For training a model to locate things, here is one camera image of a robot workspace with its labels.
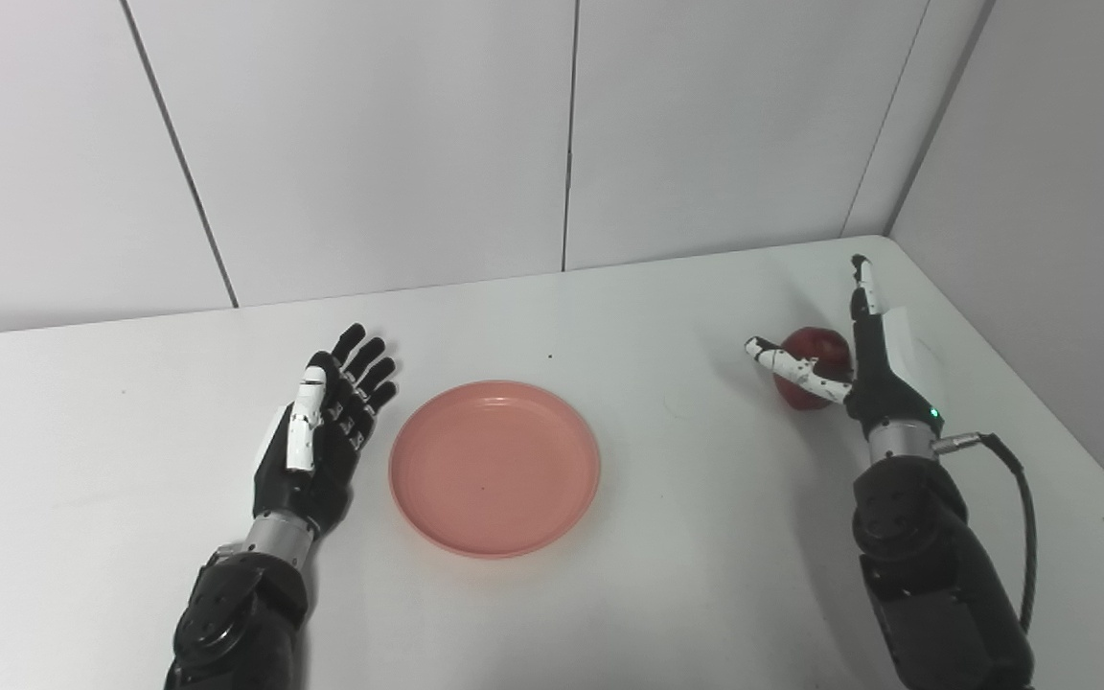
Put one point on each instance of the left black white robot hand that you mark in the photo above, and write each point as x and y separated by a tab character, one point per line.
317	450

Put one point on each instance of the pink round plate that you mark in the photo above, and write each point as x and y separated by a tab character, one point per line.
494	469

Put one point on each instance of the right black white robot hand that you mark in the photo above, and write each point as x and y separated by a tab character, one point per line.
873	369

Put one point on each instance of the red apple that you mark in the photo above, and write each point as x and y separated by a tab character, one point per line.
816	359

